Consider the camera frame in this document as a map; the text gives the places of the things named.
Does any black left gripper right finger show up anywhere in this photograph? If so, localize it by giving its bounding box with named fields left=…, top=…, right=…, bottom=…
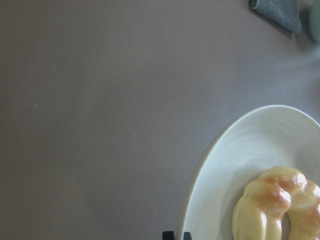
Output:
left=183, top=231, right=192, bottom=240

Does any green bowl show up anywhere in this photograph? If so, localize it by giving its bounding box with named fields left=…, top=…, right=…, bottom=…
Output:
left=308, top=0, right=320, bottom=44

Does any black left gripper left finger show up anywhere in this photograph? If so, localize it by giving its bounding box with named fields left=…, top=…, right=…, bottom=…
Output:
left=162, top=231, right=174, bottom=240

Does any braided golden donut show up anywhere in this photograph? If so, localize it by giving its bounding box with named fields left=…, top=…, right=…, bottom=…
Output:
left=232, top=166, right=320, bottom=240

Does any grey folded cloth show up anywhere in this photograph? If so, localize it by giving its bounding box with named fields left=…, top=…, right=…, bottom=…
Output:
left=251, top=0, right=302, bottom=34

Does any white round plate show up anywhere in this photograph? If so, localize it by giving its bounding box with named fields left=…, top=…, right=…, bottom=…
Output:
left=176, top=105, right=320, bottom=240

